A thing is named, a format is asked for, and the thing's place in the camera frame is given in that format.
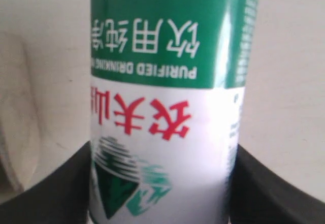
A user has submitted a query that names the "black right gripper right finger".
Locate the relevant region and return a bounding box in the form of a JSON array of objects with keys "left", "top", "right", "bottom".
[{"left": 230, "top": 146, "right": 324, "bottom": 224}]

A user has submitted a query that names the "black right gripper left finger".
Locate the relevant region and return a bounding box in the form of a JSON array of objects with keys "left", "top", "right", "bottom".
[{"left": 1, "top": 142, "right": 90, "bottom": 224}]

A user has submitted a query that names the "clear bottle green cap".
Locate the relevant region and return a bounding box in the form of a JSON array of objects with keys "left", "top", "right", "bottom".
[{"left": 89, "top": 0, "right": 258, "bottom": 223}]

